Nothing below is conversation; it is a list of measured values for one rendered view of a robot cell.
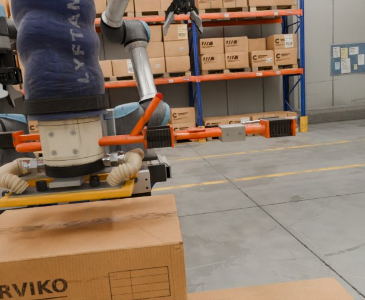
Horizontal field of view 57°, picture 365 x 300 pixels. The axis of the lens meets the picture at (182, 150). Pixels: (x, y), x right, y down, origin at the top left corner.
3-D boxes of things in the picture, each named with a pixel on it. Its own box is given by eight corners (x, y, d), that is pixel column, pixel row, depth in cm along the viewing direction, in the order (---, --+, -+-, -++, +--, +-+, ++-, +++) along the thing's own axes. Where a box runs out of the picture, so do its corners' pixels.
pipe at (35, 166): (-3, 192, 86) (-7, 171, 85) (34, 169, 111) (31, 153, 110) (131, 181, 87) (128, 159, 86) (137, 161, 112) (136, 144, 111)
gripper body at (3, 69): (14, 84, 115) (9, 48, 113) (-11, 86, 114) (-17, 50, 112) (24, 85, 122) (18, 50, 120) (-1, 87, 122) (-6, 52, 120)
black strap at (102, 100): (10, 116, 84) (8, 100, 83) (43, 111, 107) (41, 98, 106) (101, 109, 85) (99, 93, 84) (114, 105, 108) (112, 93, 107)
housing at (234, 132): (222, 143, 96) (221, 127, 96) (218, 139, 103) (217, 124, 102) (246, 140, 97) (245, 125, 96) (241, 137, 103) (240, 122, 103)
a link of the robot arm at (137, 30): (137, 133, 161) (110, 26, 165) (163, 128, 169) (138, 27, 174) (148, 126, 151) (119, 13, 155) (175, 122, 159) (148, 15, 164)
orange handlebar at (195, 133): (-26, 159, 93) (-29, 146, 93) (19, 143, 123) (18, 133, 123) (300, 132, 98) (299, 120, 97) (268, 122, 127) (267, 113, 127)
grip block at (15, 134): (-9, 149, 118) (-11, 134, 117) (3, 144, 126) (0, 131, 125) (15, 147, 118) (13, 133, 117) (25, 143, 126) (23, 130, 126)
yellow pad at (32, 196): (-4, 208, 85) (-7, 189, 84) (13, 196, 95) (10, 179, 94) (131, 196, 86) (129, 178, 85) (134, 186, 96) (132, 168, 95)
